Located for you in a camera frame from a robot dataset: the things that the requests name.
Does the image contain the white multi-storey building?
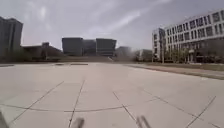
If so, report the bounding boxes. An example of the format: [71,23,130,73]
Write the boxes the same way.
[151,9,224,64]

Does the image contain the pale concrete slab plaza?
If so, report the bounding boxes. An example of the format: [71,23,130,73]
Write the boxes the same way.
[0,62,224,128]

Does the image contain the dark twin-block building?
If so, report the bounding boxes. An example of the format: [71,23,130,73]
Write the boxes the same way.
[61,36,118,57]

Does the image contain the robot's own part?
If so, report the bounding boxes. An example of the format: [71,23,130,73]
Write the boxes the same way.
[135,115,153,128]
[72,117,86,128]

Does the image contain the row of small trees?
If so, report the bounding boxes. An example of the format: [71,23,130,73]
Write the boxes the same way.
[153,44,224,65]

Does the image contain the tall grey building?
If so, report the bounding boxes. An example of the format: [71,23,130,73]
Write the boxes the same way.
[0,16,24,56]

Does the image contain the low dark building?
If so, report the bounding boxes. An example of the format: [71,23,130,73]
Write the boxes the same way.
[20,41,65,61]

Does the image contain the wide stone stairs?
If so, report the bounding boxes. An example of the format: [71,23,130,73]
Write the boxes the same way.
[46,55,115,64]

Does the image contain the small pale building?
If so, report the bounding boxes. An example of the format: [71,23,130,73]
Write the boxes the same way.
[134,48,154,62]

